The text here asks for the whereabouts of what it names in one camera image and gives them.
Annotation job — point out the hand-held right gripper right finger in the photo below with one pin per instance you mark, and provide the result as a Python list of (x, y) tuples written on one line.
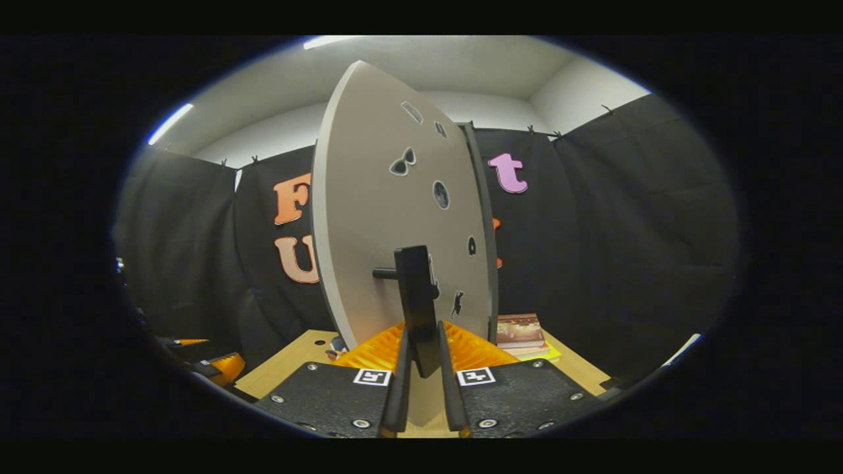
[(451, 395)]

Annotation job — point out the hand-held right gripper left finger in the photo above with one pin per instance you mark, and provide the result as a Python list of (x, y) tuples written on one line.
[(403, 388)]

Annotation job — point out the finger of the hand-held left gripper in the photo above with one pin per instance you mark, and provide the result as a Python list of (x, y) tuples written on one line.
[(188, 342), (227, 368)]

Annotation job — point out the white cabinet door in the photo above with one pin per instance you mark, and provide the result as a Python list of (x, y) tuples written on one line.
[(369, 197)]

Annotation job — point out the grey cabinet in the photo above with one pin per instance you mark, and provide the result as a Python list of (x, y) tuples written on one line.
[(486, 197)]

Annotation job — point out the penguin plush toy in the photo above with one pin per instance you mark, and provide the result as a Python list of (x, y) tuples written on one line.
[(337, 345)]

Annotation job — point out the brown cover book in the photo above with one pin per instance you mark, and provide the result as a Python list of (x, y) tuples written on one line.
[(520, 329)]

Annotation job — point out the yellow book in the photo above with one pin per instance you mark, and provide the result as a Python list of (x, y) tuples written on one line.
[(550, 353)]

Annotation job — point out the long ceiling light strip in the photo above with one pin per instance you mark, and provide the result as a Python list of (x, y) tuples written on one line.
[(170, 124)]

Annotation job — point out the black backdrop cloth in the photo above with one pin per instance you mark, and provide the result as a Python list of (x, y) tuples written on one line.
[(625, 230)]

